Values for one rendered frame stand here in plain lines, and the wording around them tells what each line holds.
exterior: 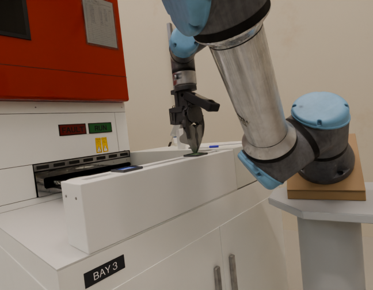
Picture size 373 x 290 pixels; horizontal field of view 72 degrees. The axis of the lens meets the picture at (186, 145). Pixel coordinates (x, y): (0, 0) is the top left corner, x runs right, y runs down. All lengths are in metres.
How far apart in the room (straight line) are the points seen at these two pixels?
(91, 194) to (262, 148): 0.36
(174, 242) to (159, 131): 2.45
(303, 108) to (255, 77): 0.24
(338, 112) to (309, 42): 2.02
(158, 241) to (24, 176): 0.65
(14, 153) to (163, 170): 0.65
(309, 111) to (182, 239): 0.45
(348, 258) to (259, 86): 0.55
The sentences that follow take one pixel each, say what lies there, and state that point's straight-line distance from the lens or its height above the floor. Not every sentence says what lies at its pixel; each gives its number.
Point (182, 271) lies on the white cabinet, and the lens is 0.76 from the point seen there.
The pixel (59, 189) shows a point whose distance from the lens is 1.18.
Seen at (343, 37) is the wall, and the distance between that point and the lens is 2.62.
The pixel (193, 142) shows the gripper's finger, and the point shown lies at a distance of 0.79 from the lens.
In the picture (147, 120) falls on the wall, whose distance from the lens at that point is 3.18.
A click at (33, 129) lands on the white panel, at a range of 1.16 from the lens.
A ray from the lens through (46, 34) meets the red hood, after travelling 1.22.
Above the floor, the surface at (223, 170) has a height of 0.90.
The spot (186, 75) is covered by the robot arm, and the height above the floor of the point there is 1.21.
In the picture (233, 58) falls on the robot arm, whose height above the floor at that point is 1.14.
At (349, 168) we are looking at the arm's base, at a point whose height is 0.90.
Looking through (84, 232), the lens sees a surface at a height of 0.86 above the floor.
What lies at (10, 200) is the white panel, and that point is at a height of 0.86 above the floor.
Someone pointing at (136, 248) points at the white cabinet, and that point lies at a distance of 0.63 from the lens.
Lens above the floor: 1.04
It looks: 3 degrees down
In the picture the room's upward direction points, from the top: 6 degrees counter-clockwise
